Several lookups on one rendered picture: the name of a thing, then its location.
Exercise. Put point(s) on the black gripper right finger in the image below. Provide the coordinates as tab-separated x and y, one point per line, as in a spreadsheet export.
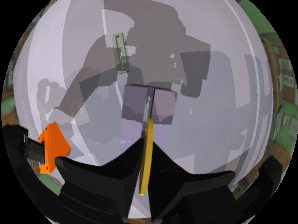
168	183

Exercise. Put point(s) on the gold coin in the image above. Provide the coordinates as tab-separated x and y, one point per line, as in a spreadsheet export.
146	157

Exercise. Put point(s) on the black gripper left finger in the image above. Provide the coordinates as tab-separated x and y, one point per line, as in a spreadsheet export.
116	179

